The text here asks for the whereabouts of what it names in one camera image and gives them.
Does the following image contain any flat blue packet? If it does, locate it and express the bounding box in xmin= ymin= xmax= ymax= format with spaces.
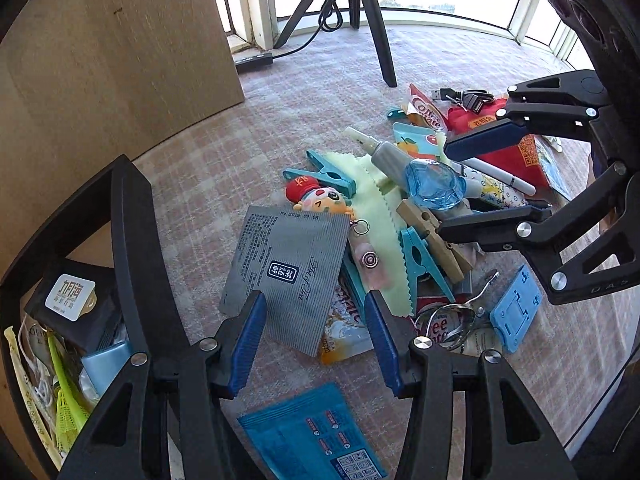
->
xmin=237 ymin=382 xmax=388 ymax=480

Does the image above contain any blue wet wipe packet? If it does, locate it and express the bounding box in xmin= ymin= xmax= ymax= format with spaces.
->
xmin=537 ymin=135 xmax=573 ymax=201

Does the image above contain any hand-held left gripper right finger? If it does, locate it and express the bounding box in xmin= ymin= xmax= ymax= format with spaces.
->
xmin=364 ymin=290 xmax=581 ymax=480

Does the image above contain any cartoon doll keychain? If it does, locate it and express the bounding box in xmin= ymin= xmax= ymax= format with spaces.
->
xmin=285 ymin=177 xmax=358 ymax=221

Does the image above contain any black power cable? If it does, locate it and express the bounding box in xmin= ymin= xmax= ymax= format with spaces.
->
xmin=272 ymin=0 xmax=346 ymax=58

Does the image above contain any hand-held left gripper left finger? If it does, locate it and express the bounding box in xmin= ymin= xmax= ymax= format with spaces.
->
xmin=57 ymin=290 xmax=268 ymax=480

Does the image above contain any red bag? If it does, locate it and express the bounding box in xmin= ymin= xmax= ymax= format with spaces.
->
xmin=445 ymin=100 xmax=551 ymax=188

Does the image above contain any wooden clothespin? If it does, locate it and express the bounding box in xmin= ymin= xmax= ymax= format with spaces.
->
xmin=396 ymin=199 xmax=475 ymax=283

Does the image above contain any grey tea sachet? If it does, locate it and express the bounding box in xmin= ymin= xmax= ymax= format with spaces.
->
xmin=219 ymin=205 xmax=351 ymax=358

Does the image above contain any black usb cable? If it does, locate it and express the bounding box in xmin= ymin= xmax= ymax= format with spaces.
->
xmin=431 ymin=87 xmax=496 ymax=113

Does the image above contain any teal clothespin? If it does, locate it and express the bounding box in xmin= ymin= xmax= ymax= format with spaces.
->
xmin=282 ymin=150 xmax=357 ymax=196
xmin=400 ymin=227 xmax=456 ymax=303

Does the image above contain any plywood board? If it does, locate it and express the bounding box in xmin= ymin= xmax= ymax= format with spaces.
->
xmin=0 ymin=0 xmax=246 ymax=281

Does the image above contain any pale green cloth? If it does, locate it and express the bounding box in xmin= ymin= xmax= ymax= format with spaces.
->
xmin=320 ymin=152 xmax=418 ymax=318

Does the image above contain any clear plastic bag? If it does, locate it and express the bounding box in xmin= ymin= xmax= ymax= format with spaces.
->
xmin=17 ymin=310 xmax=101 ymax=411

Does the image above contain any pink badge reel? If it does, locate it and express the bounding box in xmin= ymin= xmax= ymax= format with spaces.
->
xmin=347 ymin=220 xmax=383 ymax=291

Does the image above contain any blue glass bottle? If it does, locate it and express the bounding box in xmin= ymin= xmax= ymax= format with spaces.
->
xmin=404 ymin=158 xmax=468 ymax=209

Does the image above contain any white window frame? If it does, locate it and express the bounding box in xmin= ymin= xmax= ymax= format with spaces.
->
xmin=242 ymin=0 xmax=281 ymax=48

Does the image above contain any black pouch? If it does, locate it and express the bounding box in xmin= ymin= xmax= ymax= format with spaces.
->
xmin=24 ymin=259 xmax=123 ymax=353

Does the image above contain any silver metal clip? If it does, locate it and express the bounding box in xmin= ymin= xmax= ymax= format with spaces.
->
xmin=415 ymin=270 xmax=501 ymax=351

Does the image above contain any black tripod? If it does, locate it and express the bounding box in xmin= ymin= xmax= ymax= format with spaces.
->
xmin=272 ymin=0 xmax=398 ymax=88

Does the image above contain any blue sachet with orange picture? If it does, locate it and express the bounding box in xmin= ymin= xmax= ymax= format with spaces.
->
xmin=391 ymin=121 xmax=453 ymax=166

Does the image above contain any patterned white case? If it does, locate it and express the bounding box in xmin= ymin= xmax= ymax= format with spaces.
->
xmin=457 ymin=165 xmax=531 ymax=211

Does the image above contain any yellow chopstick wrapper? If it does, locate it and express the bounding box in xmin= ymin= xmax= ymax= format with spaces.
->
xmin=4 ymin=326 xmax=63 ymax=466

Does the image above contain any blue phone stand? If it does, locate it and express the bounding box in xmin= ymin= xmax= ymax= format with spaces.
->
xmin=490 ymin=265 xmax=543 ymax=353

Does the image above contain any white pen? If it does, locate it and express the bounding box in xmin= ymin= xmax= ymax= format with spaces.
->
xmin=462 ymin=156 xmax=537 ymax=196

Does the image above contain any black power strip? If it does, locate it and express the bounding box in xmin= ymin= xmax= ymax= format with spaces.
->
xmin=235 ymin=51 xmax=275 ymax=73

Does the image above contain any pink checked cloth desktop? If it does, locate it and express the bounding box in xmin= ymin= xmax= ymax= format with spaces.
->
xmin=130 ymin=25 xmax=640 ymax=480

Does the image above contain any black tray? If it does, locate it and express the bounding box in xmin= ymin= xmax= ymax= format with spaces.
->
xmin=0 ymin=155 xmax=201 ymax=480

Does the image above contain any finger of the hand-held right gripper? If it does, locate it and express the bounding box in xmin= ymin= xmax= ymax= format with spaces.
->
xmin=444 ymin=70 xmax=608 ymax=161
xmin=436 ymin=160 xmax=636 ymax=306

